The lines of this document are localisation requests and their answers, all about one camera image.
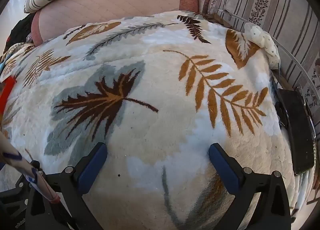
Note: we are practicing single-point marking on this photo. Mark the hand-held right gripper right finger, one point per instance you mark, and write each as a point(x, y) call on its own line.
point(223, 172)

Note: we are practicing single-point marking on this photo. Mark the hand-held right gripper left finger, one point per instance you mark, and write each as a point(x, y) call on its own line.
point(92, 167)

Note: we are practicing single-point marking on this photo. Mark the person's left forearm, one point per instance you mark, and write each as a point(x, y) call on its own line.
point(12, 155)

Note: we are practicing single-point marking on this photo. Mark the black glossy case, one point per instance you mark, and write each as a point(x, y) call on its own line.
point(296, 130)

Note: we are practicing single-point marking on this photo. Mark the leaf print fleece blanket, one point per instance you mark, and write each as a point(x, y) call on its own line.
point(160, 95)

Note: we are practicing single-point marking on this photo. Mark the white dotted scrunchie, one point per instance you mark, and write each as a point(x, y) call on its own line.
point(262, 42)

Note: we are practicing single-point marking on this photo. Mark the clear plastic tube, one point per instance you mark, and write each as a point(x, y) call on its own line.
point(287, 50)

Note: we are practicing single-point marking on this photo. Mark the dark clothing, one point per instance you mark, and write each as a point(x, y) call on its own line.
point(18, 30)

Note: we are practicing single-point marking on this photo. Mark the striped floral grey cushion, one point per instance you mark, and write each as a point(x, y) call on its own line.
point(275, 8)

